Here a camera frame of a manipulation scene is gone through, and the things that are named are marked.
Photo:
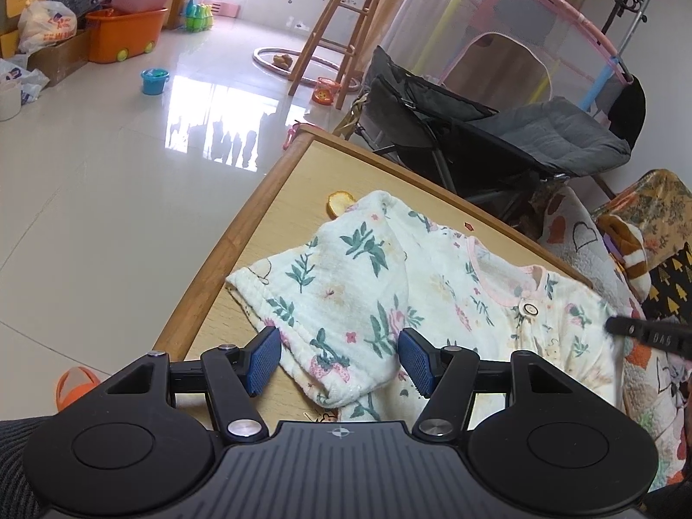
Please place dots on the orange storage bin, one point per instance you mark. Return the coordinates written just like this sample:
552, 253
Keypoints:
124, 38

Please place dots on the white printed plastic bag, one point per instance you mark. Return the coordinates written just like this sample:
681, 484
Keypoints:
46, 24

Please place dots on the black cushion gold trees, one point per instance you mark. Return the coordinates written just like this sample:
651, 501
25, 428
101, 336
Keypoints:
673, 286

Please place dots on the heart print quilt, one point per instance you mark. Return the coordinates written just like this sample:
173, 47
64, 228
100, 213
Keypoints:
573, 238

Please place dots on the orange slipper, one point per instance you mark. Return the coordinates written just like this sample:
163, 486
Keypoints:
75, 386

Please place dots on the wooden bar stool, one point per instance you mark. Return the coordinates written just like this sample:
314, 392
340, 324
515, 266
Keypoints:
324, 27

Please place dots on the cardboard box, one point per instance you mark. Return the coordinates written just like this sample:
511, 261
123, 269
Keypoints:
59, 59

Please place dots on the dried orange slice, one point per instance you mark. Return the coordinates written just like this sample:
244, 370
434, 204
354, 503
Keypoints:
339, 204

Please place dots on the grey folding chair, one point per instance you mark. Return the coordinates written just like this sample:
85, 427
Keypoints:
540, 135

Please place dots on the person's left leg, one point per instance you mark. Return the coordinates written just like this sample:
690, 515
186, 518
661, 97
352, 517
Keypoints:
19, 470

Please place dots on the brown white plush toy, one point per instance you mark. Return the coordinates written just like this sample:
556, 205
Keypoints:
630, 259

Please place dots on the white floral baby garment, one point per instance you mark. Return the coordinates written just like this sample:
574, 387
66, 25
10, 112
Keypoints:
378, 281

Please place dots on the orange toy bucket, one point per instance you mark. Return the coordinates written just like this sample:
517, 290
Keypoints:
325, 92

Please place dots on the yellow floral blanket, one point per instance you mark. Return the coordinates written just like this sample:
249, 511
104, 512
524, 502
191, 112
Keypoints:
659, 200

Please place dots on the lavender cloth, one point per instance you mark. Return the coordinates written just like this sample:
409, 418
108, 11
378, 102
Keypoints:
613, 243

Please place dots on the wooden table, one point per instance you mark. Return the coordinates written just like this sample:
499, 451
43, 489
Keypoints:
281, 211

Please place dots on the green toy bowling set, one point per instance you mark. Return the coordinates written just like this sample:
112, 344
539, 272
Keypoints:
199, 15

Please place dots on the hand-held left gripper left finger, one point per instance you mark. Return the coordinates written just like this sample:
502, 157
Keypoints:
265, 359

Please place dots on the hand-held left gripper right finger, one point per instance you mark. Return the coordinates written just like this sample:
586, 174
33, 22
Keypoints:
416, 359

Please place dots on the pink toy drum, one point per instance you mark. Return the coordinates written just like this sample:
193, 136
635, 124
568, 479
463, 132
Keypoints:
292, 135

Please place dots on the pink mesh play tent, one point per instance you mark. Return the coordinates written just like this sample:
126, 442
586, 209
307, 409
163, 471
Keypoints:
486, 11

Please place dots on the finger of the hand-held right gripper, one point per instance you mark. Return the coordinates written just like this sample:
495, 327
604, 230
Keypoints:
649, 335

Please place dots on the hula hoop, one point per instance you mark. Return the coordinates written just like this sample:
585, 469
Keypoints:
265, 62

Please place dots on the blue toy bucket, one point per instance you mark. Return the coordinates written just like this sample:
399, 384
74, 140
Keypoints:
155, 82

